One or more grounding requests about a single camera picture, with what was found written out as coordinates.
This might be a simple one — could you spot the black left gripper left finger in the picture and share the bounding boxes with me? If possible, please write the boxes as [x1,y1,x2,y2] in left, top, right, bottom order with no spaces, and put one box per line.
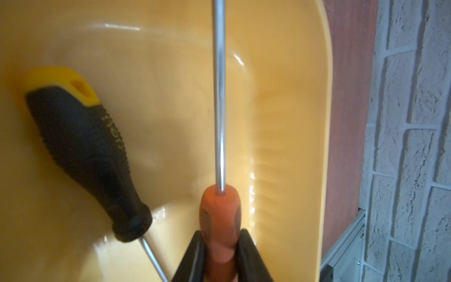
[171,230,206,282]

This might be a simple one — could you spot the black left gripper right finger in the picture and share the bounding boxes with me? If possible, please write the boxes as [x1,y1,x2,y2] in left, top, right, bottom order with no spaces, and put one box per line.
[236,229,274,282]

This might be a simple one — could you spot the orange black long screwdriver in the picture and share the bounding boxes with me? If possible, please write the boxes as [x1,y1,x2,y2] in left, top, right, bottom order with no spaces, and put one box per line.
[200,1,241,282]

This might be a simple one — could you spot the black screwdriver yellow cap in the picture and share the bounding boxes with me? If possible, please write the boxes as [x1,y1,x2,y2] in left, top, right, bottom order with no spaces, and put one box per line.
[21,67,169,282]

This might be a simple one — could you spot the yellow plastic storage box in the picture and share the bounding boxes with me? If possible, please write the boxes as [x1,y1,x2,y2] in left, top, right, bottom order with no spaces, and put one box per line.
[1,1,332,282]

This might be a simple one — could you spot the aluminium front rail frame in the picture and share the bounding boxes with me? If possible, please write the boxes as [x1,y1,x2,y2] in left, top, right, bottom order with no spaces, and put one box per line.
[319,209,366,282]

